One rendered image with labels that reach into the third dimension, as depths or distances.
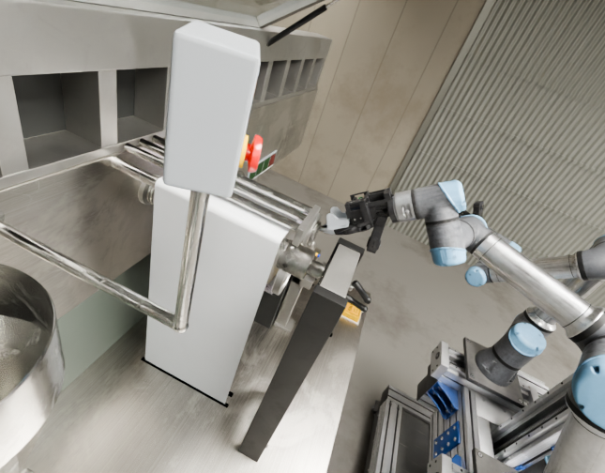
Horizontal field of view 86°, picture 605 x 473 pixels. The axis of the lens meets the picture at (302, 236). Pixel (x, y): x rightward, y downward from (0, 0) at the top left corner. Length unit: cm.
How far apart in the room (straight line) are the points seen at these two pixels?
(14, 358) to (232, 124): 28
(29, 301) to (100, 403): 64
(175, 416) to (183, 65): 81
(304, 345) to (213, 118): 39
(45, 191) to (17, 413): 39
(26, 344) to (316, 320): 32
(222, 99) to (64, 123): 49
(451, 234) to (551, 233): 331
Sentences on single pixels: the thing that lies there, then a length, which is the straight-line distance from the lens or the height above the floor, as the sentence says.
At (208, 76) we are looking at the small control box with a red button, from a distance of 22.
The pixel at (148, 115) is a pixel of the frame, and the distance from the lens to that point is 77.
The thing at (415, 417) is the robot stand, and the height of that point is 21.
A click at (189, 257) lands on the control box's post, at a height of 152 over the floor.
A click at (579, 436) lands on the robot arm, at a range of 90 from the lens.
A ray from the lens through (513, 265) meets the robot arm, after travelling 92.
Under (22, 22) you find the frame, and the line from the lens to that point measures 53.
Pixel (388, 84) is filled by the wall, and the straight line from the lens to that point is 364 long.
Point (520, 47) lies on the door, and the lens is 360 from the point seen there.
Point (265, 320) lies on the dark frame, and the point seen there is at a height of 93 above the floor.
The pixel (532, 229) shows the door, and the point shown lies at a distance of 404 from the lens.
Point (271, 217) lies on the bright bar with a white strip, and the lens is 55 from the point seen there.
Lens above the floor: 174
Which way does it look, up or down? 34 degrees down
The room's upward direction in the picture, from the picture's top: 21 degrees clockwise
